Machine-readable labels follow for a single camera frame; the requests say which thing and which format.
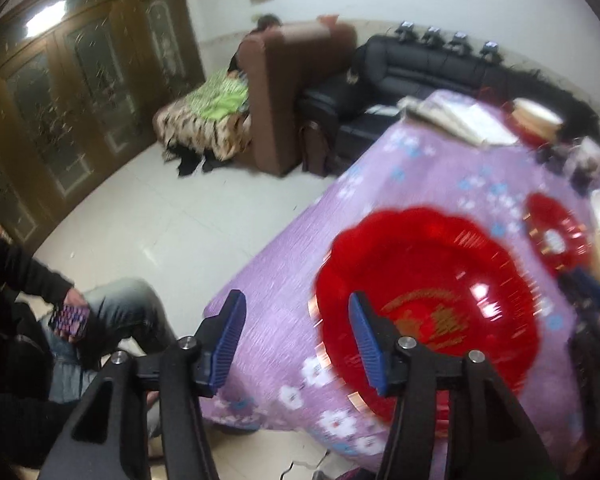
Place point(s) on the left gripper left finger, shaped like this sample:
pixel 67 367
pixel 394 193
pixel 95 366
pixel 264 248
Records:
pixel 106 436

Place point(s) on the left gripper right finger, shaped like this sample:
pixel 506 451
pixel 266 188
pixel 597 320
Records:
pixel 490 435

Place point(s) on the large red plastic plate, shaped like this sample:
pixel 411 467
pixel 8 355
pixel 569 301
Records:
pixel 441 280

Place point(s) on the seated person in jeans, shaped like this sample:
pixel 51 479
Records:
pixel 52 338

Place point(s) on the purple smartphone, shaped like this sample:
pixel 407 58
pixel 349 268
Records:
pixel 70 320

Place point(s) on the purple floral tablecloth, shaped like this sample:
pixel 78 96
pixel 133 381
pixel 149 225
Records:
pixel 281 378

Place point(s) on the small red plastic plate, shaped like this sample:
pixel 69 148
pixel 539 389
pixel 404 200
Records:
pixel 558 238

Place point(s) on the beige bowl on red plate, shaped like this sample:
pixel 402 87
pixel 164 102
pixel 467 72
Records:
pixel 533 123

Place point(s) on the stack of papers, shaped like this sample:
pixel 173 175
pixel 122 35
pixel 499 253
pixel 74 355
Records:
pixel 469 123

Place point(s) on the patterned blanket bed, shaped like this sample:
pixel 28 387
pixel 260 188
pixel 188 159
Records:
pixel 214 117

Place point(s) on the wooden cabinet doors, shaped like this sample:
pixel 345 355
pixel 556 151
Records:
pixel 80 83

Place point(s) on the black leather sofa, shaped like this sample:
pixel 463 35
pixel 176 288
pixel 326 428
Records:
pixel 337 127

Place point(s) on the brown armchair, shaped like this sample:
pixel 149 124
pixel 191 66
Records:
pixel 279 65

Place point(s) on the person behind brown armchair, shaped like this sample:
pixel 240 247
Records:
pixel 265 23

